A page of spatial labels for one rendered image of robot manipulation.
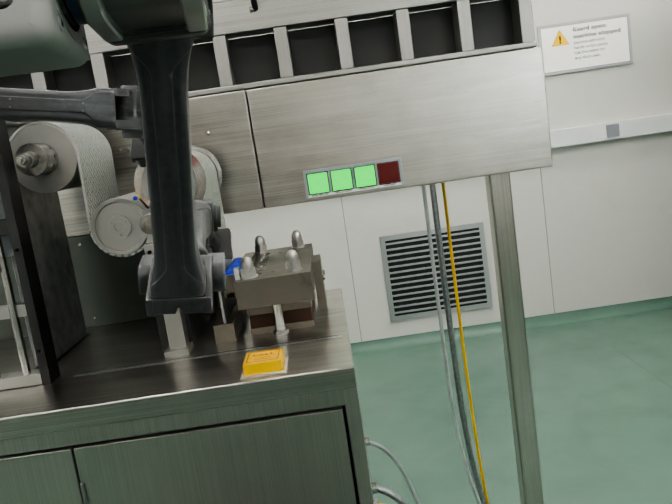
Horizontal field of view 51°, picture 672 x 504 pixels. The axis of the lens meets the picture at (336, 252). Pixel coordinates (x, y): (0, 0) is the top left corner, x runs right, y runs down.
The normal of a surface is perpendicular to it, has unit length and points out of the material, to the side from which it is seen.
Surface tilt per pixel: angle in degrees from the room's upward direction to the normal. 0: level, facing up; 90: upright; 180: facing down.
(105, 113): 93
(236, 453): 90
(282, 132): 90
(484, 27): 90
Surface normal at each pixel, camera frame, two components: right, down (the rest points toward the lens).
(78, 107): 0.52, 0.12
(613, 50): 0.03, 0.16
